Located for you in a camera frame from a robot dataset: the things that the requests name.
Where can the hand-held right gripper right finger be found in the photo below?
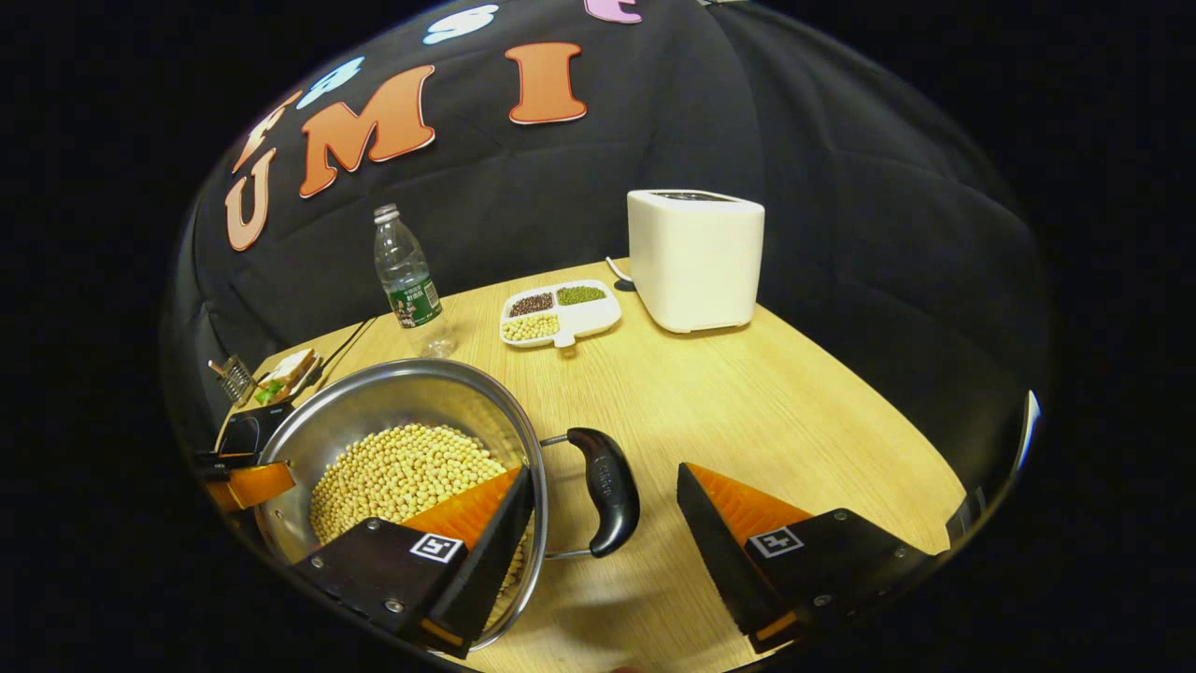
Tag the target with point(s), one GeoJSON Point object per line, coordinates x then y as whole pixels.
{"type": "Point", "coordinates": [715, 561]}

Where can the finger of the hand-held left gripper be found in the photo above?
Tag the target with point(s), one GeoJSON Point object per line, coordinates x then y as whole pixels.
{"type": "Point", "coordinates": [257, 483]}

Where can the pile of yellow soybeans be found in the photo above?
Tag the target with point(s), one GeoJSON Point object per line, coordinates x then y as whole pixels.
{"type": "Point", "coordinates": [402, 477]}

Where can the black backdrop cloth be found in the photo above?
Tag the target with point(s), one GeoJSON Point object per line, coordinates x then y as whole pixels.
{"type": "Point", "coordinates": [841, 234]}

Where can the black induction cooktop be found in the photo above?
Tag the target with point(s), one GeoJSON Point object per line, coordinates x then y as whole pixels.
{"type": "Point", "coordinates": [248, 432]}

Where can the white divided bean dish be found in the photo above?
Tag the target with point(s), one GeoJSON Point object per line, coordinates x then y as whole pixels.
{"type": "Point", "coordinates": [589, 320]}

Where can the white toaster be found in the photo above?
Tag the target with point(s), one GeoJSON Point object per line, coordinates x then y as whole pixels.
{"type": "Point", "coordinates": [696, 262]}

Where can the sandwich with lettuce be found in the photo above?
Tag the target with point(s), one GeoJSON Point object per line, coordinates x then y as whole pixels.
{"type": "Point", "coordinates": [291, 369]}

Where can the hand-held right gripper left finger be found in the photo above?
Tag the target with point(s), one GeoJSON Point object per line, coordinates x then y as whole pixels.
{"type": "Point", "coordinates": [495, 561]}

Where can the clear plastic water bottle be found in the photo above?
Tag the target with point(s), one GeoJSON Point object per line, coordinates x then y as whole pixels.
{"type": "Point", "coordinates": [411, 290]}

